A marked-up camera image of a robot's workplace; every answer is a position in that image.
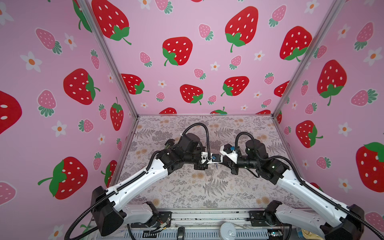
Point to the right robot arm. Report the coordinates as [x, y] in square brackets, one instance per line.
[332, 220]

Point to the aluminium front rail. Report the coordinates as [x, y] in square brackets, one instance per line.
[205, 219]

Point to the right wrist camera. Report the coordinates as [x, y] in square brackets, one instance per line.
[229, 151]

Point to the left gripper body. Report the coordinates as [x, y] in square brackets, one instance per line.
[196, 158]

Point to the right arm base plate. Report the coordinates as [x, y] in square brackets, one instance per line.
[262, 219]

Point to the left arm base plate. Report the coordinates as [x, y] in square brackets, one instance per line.
[160, 220]

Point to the gold computer mouse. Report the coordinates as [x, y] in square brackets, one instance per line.
[304, 234]

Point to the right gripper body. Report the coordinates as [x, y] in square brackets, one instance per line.
[232, 166]

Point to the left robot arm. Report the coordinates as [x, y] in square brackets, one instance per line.
[109, 207]

